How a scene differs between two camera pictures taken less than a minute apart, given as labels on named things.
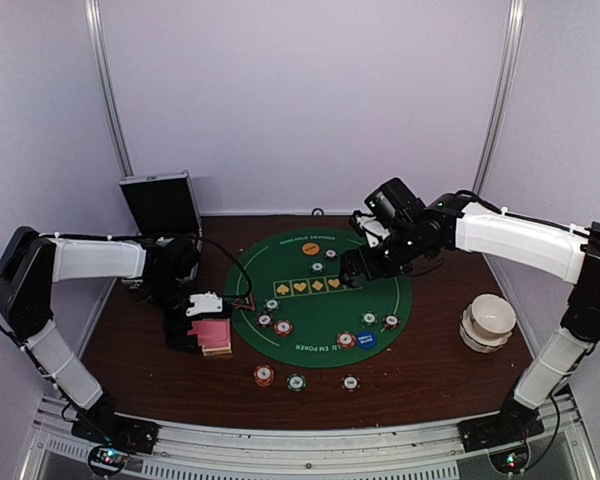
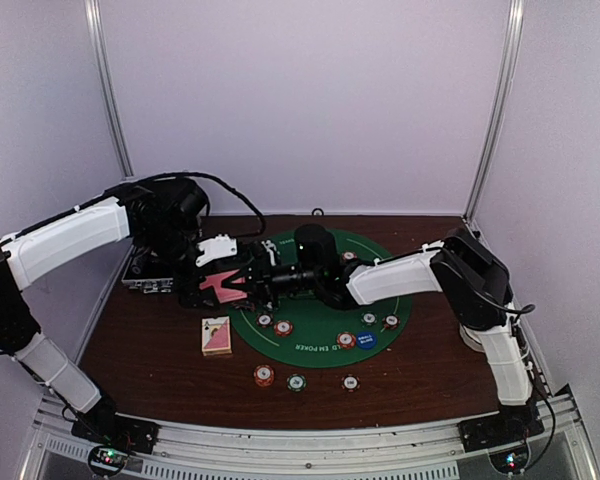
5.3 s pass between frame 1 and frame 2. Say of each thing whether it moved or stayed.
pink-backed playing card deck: moved
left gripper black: moved
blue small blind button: stayed
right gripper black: moved
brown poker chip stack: stayed
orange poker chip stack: stayed
